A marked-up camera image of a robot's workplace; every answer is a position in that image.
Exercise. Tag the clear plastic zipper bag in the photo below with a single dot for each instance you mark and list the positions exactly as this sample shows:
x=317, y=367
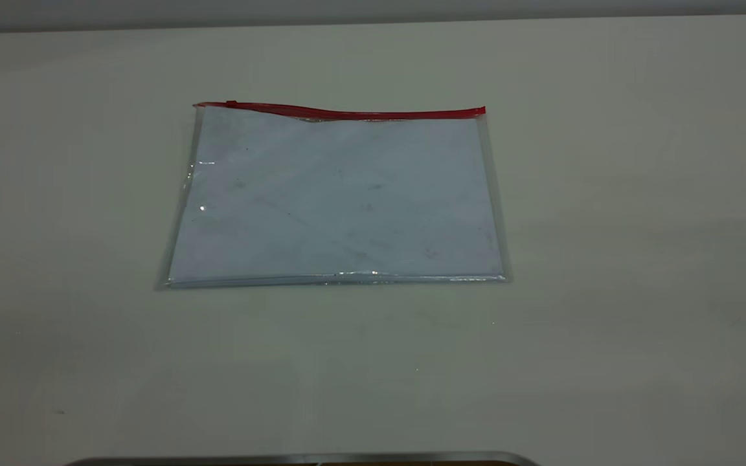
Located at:
x=340, y=194

